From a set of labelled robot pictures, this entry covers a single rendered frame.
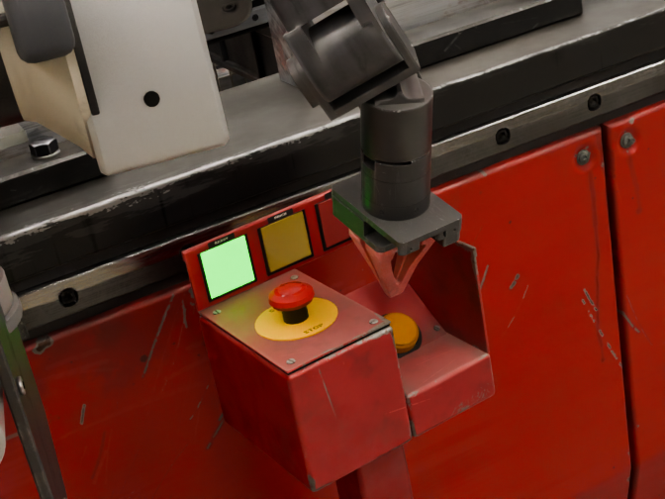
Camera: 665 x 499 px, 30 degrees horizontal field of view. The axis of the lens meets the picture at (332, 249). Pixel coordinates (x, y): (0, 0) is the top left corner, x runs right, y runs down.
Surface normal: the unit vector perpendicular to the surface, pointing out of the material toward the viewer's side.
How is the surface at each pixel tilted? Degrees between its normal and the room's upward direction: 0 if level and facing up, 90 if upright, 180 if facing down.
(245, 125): 0
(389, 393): 90
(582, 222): 90
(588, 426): 90
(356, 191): 15
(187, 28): 82
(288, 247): 90
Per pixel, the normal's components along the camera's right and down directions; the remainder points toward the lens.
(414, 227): -0.02, -0.79
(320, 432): 0.54, 0.27
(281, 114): -0.18, -0.89
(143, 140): 0.24, 0.24
